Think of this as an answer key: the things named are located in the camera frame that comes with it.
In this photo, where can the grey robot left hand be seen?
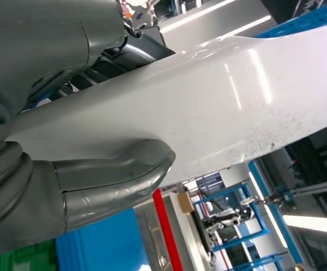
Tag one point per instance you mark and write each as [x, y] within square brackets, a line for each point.
[39, 45]

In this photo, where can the red barrier belt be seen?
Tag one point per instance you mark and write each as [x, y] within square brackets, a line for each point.
[166, 228]

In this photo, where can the green plastic crate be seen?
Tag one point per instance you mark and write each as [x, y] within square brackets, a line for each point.
[20, 258]

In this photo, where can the white black humanoid robot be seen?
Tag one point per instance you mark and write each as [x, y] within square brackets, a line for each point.
[225, 219]

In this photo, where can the brown cardboard box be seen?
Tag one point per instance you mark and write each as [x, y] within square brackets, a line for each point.
[185, 202]

